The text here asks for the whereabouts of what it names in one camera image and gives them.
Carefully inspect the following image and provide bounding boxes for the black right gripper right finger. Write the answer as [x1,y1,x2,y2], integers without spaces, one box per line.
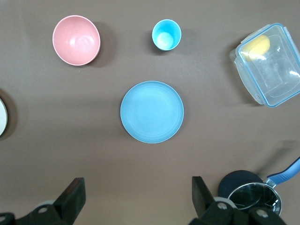
[189,176,249,225]

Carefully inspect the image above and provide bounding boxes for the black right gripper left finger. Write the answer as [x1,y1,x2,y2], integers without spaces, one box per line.
[23,177,88,225]

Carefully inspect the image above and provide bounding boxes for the blue plate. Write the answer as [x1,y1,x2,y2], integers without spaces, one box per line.
[120,81,185,143]

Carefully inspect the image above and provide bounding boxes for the glass saucepan lid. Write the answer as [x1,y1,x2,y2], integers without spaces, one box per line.
[227,183,282,215]

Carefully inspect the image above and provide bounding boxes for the beige round bowl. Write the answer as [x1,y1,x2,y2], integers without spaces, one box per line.
[0,97,9,138]

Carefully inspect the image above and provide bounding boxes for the clear plastic container blue seal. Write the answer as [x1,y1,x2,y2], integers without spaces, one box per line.
[229,22,300,109]

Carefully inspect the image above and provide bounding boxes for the pink bowl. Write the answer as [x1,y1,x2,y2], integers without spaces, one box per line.
[52,15,101,67]

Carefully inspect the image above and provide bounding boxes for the yellow round fruit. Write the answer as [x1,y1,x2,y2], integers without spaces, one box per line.
[241,34,271,62]

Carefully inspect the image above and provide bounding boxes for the blue cup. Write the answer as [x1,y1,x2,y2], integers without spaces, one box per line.
[151,19,182,52]

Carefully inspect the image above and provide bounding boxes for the dark saucepan with blue handle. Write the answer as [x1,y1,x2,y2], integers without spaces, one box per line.
[218,156,300,216]

